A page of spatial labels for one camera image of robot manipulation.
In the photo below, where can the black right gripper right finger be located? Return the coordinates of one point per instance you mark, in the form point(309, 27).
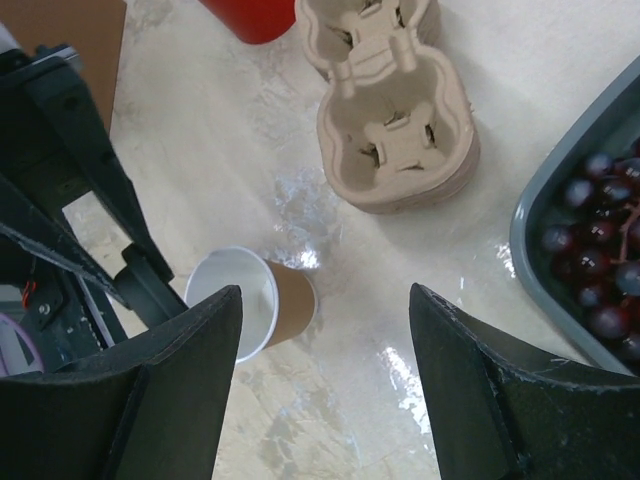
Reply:
point(500, 408)

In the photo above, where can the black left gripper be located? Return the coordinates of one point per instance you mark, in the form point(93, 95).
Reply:
point(54, 151)

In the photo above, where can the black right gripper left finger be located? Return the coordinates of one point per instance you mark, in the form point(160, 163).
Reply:
point(151, 407)

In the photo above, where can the brown paper coffee cup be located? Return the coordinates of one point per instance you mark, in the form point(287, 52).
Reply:
point(278, 302)

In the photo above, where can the brown paper bag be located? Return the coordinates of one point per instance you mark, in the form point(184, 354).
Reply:
point(94, 29)

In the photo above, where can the bunch of dark red grapes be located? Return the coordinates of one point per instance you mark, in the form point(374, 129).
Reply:
point(593, 250)

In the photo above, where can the red straw holder cup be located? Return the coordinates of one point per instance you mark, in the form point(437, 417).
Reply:
point(254, 22)

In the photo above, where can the grey fruit tray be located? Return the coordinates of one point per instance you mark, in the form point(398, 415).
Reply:
point(610, 124)

